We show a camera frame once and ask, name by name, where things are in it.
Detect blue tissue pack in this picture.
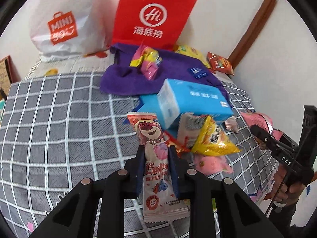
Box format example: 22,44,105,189
133,79,233,138

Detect yellow Lays chips bag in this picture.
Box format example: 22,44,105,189
173,44,211,69

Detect right hand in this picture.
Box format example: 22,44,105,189
271,164,305,206

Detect red candy packet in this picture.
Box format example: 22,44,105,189
163,131,191,157

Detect red paper Haidilao bag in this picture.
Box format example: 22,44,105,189
112,0,197,50

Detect purple cloth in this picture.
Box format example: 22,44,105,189
100,43,229,100

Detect orange Lays chips bag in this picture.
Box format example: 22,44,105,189
207,52,234,76

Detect grey checked blanket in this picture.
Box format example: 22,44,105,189
1,73,277,237

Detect yellow snack bag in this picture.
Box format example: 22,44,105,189
191,115,241,156

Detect large pink snack bag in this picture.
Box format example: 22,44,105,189
241,112,283,151

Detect Lotso strawberry bear packet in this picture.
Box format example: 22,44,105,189
127,112,189,223

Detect brown wooden door frame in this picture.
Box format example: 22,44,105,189
228,0,278,69

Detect white Miniso plastic bag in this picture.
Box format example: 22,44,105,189
29,0,106,62

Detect blue snack packet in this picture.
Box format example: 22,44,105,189
187,67,208,80

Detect pink peach snack packet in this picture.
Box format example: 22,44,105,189
193,154,233,176

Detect yellow magenta chips bag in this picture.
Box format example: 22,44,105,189
130,44,163,81

